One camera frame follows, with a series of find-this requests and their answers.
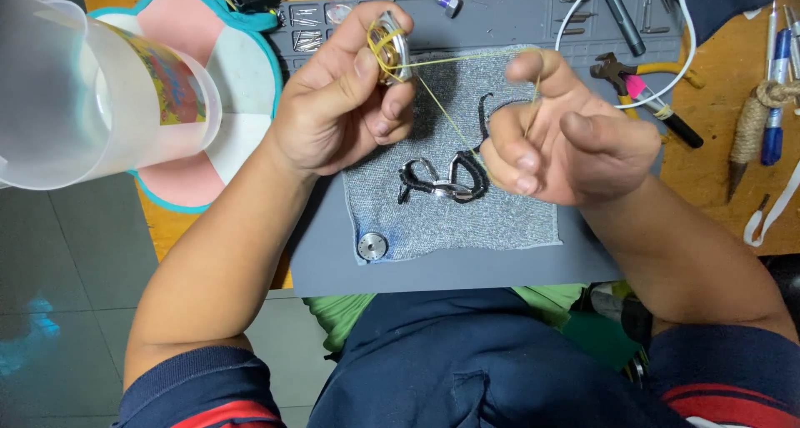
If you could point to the black tool with pink tip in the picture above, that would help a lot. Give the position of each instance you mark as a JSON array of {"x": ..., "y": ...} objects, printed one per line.
[{"x": 678, "y": 126}]

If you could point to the group of metal bits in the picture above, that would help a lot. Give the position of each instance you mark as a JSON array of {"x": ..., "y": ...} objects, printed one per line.
[{"x": 574, "y": 17}]

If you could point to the black pen-shaped tool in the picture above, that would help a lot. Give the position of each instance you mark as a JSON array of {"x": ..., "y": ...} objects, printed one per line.
[{"x": 622, "y": 18}]

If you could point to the green cloth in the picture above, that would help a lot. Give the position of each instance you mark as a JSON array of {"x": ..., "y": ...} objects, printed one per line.
[{"x": 337, "y": 318}]

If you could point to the silver grey pen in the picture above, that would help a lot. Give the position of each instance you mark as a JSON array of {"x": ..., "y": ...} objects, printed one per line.
[{"x": 794, "y": 40}]

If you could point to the person's right hand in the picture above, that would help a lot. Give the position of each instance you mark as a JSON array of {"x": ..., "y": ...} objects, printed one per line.
[{"x": 581, "y": 165}]

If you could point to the slim silver pen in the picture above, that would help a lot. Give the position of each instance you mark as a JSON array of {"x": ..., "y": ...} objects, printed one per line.
[{"x": 772, "y": 40}]

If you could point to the person's left hand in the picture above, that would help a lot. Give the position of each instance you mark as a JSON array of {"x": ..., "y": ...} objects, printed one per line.
[{"x": 325, "y": 115}]

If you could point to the group of small metal pins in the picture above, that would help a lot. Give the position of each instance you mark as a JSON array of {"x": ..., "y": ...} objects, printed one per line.
[{"x": 306, "y": 40}]

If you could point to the silver watch case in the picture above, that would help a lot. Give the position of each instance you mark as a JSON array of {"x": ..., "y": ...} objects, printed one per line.
[{"x": 401, "y": 48}]

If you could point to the grey terry cloth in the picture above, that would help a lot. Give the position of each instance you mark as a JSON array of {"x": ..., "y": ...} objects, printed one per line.
[{"x": 450, "y": 228}]

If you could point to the blue pen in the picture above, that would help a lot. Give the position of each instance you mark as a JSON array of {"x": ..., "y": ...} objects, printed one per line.
[{"x": 774, "y": 128}]

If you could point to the yellow rubber band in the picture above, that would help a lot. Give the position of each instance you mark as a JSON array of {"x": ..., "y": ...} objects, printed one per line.
[{"x": 379, "y": 38}]

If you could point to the grey silicone work mat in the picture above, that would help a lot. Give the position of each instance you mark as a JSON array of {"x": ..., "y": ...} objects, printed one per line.
[{"x": 437, "y": 281}]

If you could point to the person's navy red-striped shirt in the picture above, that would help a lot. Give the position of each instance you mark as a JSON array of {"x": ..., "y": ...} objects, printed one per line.
[{"x": 475, "y": 372}]

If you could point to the dark blue cloth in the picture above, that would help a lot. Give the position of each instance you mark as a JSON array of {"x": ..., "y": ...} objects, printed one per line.
[{"x": 725, "y": 3}]

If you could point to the clear round watch crystal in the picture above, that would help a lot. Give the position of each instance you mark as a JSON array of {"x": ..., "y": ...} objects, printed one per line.
[{"x": 338, "y": 13}]

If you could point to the translucent plastic jug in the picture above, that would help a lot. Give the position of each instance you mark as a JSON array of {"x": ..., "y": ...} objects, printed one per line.
[{"x": 75, "y": 103}]

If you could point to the pink white teal-edged pad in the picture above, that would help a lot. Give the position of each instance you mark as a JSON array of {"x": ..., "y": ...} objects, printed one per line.
[{"x": 244, "y": 71}]

